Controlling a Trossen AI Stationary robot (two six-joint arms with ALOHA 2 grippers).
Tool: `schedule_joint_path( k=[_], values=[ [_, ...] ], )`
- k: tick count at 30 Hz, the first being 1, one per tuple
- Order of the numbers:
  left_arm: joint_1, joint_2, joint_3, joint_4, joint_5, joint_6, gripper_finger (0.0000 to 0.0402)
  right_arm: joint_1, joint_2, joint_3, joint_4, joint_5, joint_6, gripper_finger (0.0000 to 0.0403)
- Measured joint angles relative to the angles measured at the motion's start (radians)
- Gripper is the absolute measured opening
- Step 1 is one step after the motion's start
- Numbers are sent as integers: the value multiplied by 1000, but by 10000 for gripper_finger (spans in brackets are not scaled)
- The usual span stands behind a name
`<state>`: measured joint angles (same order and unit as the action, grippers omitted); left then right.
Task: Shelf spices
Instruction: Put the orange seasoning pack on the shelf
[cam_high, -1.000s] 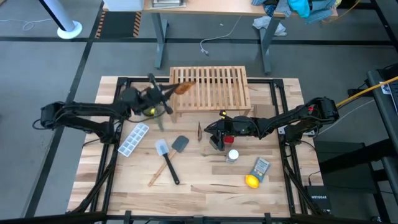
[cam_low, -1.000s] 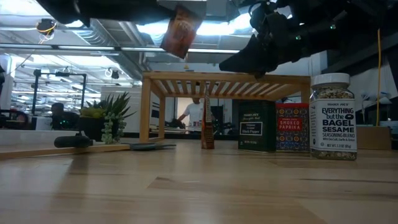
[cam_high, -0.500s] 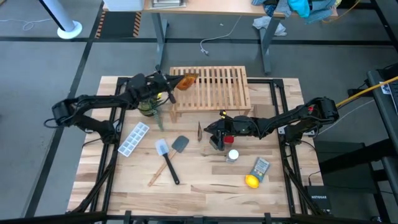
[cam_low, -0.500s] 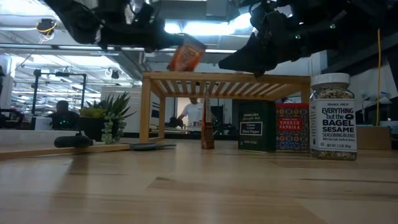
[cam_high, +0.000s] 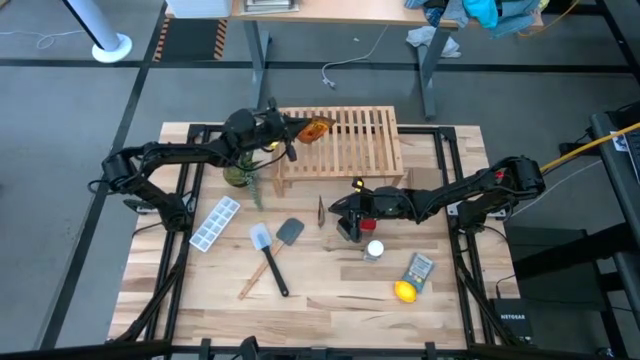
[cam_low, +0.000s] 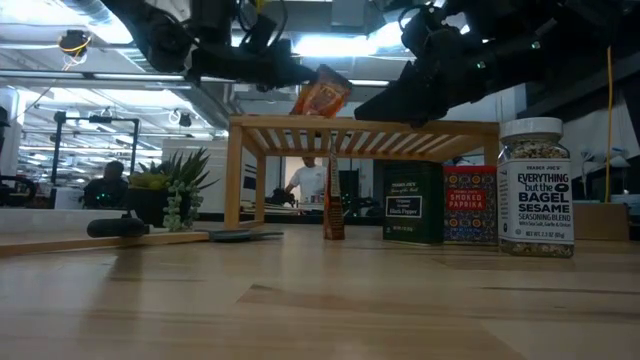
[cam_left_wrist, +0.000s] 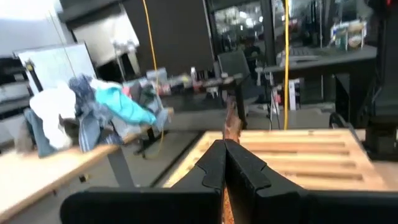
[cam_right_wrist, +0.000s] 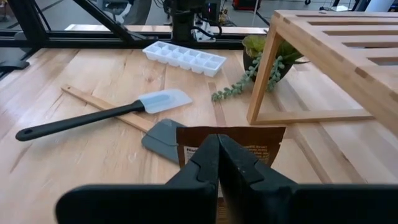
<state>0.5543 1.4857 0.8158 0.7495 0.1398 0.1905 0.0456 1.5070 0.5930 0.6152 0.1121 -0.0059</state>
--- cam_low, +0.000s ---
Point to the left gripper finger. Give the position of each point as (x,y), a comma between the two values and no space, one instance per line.
(285,75)

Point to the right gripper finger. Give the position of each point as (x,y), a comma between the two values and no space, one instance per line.
(410,100)

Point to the orange taco seasoning packet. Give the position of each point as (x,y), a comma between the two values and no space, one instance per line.
(322,97)
(334,210)

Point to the red-lidded smoked paprika tin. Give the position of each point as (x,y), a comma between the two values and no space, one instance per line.
(470,200)

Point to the green black pepper tin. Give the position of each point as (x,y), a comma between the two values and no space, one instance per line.
(412,220)

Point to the white-lidded bagel seasoning jar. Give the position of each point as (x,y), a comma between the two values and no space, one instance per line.
(535,200)

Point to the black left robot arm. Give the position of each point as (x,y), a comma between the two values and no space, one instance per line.
(165,45)

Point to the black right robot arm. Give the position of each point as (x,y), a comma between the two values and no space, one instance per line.
(560,40)

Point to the slatted wooden shelf rack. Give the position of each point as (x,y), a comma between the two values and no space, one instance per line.
(270,122)

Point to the black ceiling lamp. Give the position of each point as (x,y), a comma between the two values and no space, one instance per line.
(185,120)

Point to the long ceiling light strip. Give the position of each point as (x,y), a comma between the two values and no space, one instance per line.
(140,76)

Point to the person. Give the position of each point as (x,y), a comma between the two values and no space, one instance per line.
(310,182)
(107,187)

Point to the black metal stand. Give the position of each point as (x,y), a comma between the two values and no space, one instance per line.
(95,119)

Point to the potted green succulent plant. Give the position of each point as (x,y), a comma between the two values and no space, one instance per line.
(150,202)

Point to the brown cardboard box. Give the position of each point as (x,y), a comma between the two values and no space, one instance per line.
(600,220)

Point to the black overhead camera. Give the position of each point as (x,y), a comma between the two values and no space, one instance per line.
(74,42)

